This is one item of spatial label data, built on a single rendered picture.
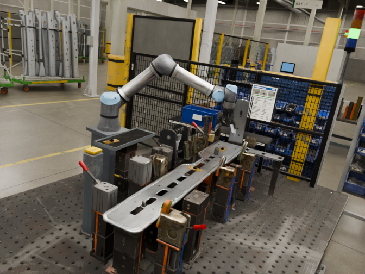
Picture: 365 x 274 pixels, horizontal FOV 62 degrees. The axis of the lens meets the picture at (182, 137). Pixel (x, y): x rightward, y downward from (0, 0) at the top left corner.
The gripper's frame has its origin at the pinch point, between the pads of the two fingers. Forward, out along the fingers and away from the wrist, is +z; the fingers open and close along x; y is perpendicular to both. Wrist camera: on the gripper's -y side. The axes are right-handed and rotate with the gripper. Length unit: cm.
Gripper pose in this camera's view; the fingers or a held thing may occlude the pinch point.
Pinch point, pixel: (224, 134)
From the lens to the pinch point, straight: 216.5
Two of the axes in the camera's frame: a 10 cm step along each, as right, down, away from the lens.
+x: 8.8, 2.5, -4.1
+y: -4.6, 2.2, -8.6
